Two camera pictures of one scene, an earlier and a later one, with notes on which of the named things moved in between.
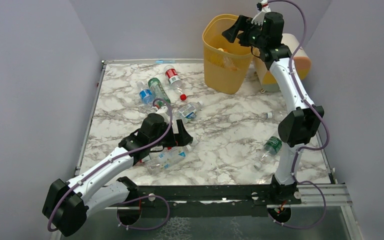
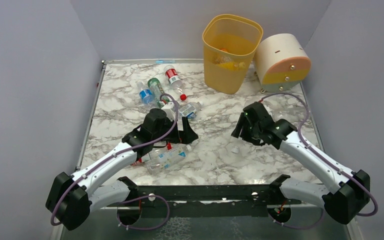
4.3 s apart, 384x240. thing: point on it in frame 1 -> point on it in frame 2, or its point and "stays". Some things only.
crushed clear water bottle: x=188 y=112 stays
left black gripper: x=177 y=136 stays
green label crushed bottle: x=271 y=148 -> x=236 y=150
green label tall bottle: x=157 y=91 stays
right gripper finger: x=243 y=23 -> x=236 y=133
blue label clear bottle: x=146 y=94 stays
